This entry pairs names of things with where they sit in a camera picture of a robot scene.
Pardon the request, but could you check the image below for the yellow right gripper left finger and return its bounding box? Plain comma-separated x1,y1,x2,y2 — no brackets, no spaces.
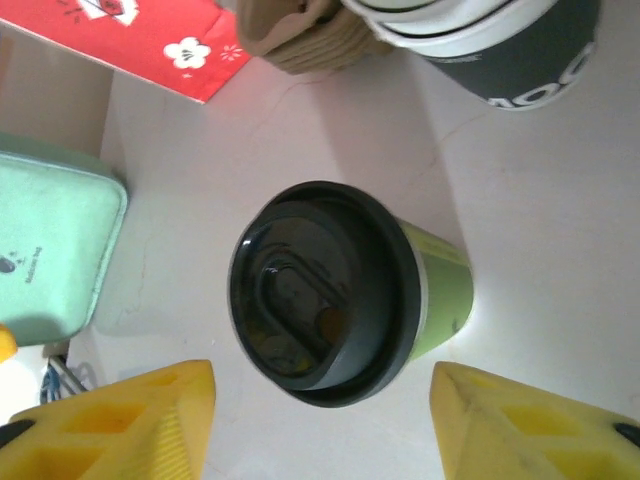
0,358,217,480

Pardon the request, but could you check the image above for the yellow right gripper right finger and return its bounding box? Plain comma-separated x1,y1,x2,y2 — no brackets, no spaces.
430,360,640,480

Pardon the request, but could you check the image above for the green paper coffee cup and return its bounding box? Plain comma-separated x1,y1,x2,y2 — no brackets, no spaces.
393,216,477,359

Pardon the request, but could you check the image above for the black plastic cup lid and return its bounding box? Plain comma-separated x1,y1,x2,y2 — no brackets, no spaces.
228,180,427,409

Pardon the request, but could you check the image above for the red paper gift bag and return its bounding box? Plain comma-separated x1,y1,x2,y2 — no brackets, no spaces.
0,0,253,106

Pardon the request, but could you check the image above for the mint green zipper pouch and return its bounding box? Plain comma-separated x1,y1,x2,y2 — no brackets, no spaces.
0,131,131,348

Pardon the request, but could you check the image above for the grey paper cup stack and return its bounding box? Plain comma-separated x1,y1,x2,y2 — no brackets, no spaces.
343,0,602,112

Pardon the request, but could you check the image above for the cardboard cup carrier stack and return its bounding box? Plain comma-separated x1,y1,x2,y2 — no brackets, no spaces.
234,0,397,77

